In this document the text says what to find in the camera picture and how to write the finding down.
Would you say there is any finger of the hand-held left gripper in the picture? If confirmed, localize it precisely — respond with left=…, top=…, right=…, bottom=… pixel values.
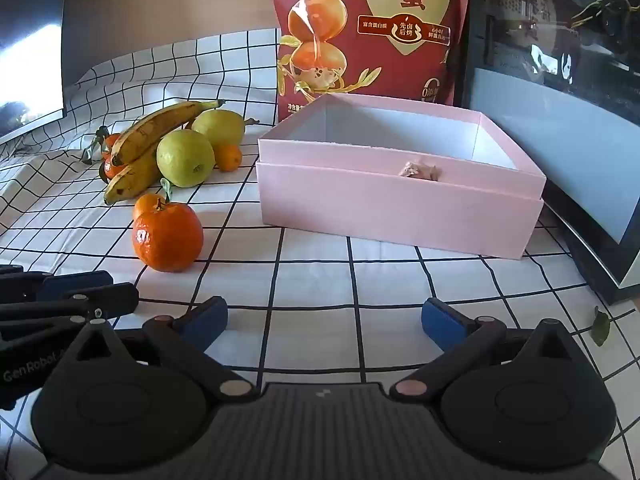
left=0, top=282, right=140, bottom=349
left=0, top=264, right=114, bottom=306

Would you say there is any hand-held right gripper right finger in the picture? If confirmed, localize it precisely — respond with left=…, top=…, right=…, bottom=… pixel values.
left=390, top=297, right=585, bottom=404

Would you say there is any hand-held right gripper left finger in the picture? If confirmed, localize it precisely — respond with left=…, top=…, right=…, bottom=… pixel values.
left=65, top=296, right=257, bottom=404

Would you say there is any large tangerine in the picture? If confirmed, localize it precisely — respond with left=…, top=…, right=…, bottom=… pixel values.
left=131, top=201, right=205, bottom=274

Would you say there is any short spotted banana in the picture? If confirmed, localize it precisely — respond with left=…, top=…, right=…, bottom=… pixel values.
left=103, top=145, right=167, bottom=206

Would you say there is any pink cardboard box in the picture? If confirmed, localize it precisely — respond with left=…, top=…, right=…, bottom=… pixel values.
left=256, top=92, right=547, bottom=261

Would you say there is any tangerine with leaves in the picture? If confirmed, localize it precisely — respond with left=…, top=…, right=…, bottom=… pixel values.
left=82, top=126, right=124, bottom=166

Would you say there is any green pear thick stem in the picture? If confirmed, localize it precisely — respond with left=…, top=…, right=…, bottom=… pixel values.
left=156, top=129, right=216, bottom=189

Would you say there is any kumquat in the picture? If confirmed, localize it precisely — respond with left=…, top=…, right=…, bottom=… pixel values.
left=215, top=143, right=244, bottom=174

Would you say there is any long spotted banana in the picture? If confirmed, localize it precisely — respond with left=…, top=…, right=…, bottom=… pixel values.
left=110, top=99, right=227, bottom=167

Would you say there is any green pear thin stem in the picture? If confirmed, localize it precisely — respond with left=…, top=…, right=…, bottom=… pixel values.
left=191, top=109, right=261, bottom=149

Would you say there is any white checked tablecloth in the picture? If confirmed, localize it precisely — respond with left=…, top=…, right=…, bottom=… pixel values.
left=0, top=27, right=640, bottom=480

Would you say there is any loose green leaf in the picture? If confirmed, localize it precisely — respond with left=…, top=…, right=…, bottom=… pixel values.
left=590, top=305, right=612, bottom=347

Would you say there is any dark monitor screen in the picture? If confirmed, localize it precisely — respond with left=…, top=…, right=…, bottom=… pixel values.
left=0, top=0, right=69, bottom=139

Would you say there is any red snack bag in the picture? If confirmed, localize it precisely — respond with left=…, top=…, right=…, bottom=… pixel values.
left=273, top=0, right=474, bottom=124

